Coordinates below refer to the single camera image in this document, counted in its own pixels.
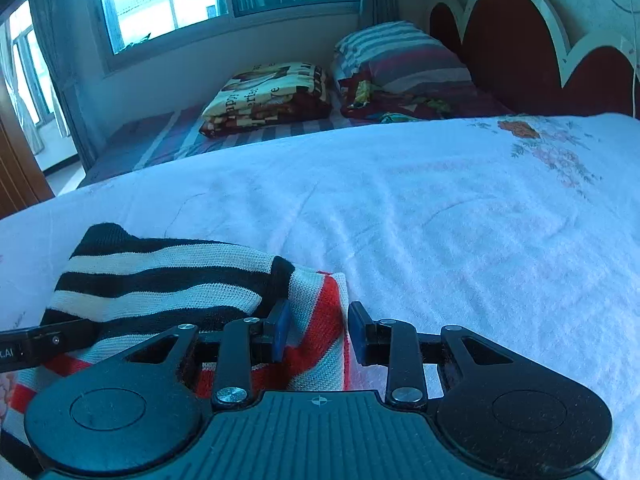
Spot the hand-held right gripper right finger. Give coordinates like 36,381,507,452
347,301,506,406

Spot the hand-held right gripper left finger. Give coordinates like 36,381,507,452
122,300,293,408

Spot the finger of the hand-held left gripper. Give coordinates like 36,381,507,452
0,318,97,374

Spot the striped knit sweater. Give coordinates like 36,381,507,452
0,222,351,477

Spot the pink floral bedspread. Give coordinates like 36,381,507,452
0,112,640,480

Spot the brown wooden door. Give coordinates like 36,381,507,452
0,72,56,221

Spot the striped bed sheet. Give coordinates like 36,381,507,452
77,84,516,189

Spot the colourful floral cloth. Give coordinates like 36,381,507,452
339,77,453,124

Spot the folded printed blanket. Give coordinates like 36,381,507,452
198,61,334,139

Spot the striped pillow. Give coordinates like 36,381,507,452
332,20,474,97

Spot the red and white headboard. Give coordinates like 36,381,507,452
428,0,640,122

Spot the sliding glass window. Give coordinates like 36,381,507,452
94,0,367,77

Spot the white wall cable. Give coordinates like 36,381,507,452
596,0,640,107

